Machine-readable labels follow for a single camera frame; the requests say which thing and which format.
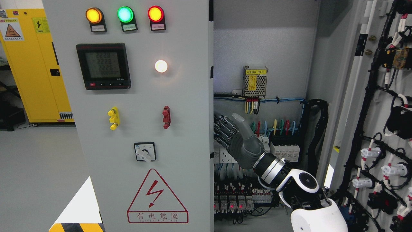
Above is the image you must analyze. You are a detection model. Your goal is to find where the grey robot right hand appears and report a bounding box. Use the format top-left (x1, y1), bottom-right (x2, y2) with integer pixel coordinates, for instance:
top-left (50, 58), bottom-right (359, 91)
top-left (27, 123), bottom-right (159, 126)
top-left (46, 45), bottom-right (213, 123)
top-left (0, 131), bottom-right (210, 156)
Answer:
top-left (213, 111), bottom-right (265, 170)

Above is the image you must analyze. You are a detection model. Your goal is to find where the grey cabinet door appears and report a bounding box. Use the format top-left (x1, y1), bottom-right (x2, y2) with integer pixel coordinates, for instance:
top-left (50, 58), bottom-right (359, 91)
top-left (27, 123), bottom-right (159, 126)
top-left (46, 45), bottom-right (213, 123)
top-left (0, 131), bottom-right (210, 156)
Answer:
top-left (42, 0), bottom-right (214, 232)
top-left (306, 0), bottom-right (412, 232)

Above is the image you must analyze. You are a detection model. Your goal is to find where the white sockets and breakers row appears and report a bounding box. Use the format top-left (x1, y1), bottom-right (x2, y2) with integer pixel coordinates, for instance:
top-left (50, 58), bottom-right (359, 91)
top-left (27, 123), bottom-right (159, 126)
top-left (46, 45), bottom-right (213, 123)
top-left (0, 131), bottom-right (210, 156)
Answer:
top-left (213, 134), bottom-right (270, 164)

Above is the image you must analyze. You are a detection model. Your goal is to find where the black white surge protector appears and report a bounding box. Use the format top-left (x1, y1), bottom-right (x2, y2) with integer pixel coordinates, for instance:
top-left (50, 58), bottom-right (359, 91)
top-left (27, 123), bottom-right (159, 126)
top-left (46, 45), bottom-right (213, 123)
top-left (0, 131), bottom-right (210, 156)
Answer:
top-left (269, 135), bottom-right (300, 163)

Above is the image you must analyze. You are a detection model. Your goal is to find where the relay and terminal row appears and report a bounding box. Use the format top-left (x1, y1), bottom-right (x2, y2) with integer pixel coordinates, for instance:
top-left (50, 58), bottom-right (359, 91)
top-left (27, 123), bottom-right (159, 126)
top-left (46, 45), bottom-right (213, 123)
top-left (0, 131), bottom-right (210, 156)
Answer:
top-left (212, 179), bottom-right (279, 215)

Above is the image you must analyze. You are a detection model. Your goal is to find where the metal mesh power supply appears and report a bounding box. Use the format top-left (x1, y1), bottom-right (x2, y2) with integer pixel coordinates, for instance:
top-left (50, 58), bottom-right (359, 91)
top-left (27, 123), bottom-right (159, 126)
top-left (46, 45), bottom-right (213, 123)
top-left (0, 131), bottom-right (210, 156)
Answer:
top-left (243, 65), bottom-right (269, 98)

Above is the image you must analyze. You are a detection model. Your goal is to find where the red electric hazard sticker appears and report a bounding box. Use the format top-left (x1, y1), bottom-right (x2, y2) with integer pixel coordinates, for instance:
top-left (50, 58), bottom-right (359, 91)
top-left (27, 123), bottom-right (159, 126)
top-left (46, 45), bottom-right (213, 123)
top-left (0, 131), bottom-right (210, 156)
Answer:
top-left (127, 169), bottom-right (189, 224)

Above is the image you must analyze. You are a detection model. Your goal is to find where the white indicator lamp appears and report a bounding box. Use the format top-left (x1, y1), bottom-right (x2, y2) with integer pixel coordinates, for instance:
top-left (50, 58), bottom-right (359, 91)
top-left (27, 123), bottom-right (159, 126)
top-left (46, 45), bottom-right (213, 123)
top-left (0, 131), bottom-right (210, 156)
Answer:
top-left (154, 59), bottom-right (169, 73)

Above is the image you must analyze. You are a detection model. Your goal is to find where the red indicator lamp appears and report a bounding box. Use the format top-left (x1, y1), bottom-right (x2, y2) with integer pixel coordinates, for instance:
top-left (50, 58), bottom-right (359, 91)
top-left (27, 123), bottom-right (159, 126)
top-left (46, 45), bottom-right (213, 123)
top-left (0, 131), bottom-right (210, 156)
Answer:
top-left (148, 5), bottom-right (164, 23)

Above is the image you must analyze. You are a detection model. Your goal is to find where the black digital power meter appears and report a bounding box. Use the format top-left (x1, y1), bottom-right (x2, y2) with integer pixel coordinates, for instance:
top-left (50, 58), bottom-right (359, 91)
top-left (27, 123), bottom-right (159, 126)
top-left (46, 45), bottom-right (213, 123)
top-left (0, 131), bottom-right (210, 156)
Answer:
top-left (76, 43), bottom-right (132, 91)

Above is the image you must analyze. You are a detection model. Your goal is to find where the green indicator lamp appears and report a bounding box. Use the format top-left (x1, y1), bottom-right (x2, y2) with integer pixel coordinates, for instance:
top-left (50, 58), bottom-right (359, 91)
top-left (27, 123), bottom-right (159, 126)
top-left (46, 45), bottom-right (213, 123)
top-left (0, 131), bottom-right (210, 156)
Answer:
top-left (117, 6), bottom-right (134, 23)

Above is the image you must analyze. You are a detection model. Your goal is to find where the yellow indicator lamp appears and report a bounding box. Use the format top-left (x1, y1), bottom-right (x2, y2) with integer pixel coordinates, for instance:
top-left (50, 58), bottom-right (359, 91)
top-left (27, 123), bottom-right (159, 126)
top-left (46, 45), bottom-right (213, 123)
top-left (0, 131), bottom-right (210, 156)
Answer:
top-left (86, 7), bottom-right (103, 24)

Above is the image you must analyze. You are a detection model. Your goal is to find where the yellow safety cabinet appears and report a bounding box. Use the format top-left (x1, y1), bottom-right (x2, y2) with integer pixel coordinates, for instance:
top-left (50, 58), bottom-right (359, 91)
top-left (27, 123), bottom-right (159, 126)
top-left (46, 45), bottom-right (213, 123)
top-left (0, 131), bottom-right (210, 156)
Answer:
top-left (1, 9), bottom-right (74, 124)

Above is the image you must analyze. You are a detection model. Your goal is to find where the red terminal post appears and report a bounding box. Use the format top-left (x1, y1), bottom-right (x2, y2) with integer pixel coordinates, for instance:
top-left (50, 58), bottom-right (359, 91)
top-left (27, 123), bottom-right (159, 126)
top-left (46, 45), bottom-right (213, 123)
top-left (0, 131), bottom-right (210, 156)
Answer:
top-left (162, 106), bottom-right (171, 129)

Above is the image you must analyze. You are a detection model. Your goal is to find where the black right cable conduit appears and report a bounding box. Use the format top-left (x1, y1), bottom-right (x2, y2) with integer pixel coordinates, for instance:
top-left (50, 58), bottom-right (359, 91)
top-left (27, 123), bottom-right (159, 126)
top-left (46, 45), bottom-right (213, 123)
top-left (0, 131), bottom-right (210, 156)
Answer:
top-left (302, 99), bottom-right (329, 181)

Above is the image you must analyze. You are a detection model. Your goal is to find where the white rotary selector switch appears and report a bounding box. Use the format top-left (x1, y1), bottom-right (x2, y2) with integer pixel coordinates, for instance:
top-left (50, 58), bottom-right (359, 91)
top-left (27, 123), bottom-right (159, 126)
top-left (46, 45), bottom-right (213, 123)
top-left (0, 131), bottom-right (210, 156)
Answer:
top-left (134, 142), bottom-right (157, 162)

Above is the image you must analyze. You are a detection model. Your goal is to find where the yellow terminal post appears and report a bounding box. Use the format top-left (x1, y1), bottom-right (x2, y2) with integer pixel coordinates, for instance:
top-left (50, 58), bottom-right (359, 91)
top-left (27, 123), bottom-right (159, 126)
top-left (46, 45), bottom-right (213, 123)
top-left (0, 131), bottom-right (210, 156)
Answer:
top-left (107, 107), bottom-right (120, 131)

